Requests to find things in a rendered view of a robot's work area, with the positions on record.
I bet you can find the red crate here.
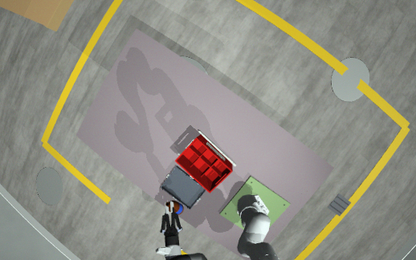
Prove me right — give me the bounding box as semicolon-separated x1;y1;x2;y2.
175;134;233;193

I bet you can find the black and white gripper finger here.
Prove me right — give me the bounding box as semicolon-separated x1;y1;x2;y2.
160;206;170;233
170;201;182;232

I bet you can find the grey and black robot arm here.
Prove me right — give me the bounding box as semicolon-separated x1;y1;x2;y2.
156;194;279;260

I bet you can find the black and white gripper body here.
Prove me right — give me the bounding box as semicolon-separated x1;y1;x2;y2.
164;226;179;247

